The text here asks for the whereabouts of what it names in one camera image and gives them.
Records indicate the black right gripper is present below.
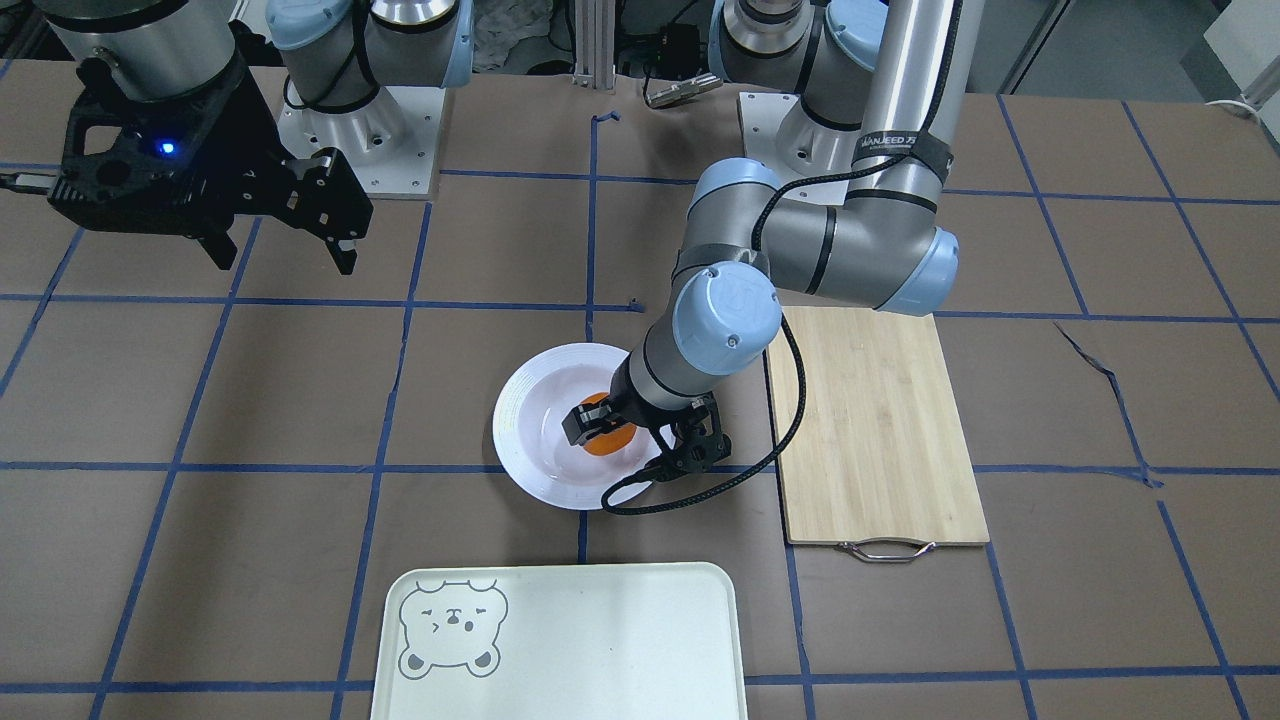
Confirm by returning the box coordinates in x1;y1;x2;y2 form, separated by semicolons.
47;55;372;275

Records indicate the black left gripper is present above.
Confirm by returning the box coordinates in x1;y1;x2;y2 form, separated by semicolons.
561;386;731;483

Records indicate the orange fruit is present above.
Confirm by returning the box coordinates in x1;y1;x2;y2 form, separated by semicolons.
580;392;641;457

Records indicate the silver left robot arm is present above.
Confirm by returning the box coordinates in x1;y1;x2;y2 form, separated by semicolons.
553;1;984;474

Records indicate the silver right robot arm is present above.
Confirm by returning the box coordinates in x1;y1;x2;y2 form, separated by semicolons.
3;1;474;275

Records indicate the cream bear tray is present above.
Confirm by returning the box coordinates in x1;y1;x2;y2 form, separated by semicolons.
371;562;748;719

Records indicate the white round plate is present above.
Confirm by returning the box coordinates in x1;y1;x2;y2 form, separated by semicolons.
492;342;659;511

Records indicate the wooden cutting board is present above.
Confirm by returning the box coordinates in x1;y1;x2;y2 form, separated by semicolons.
767;306;989;562

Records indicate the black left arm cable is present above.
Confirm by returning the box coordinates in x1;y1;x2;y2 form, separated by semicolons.
600;150;901;518

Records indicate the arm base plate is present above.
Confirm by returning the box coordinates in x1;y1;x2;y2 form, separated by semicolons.
278;86;451;200
739;91;861;182

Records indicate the aluminium frame post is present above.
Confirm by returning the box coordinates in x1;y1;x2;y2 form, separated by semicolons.
572;0;617;94

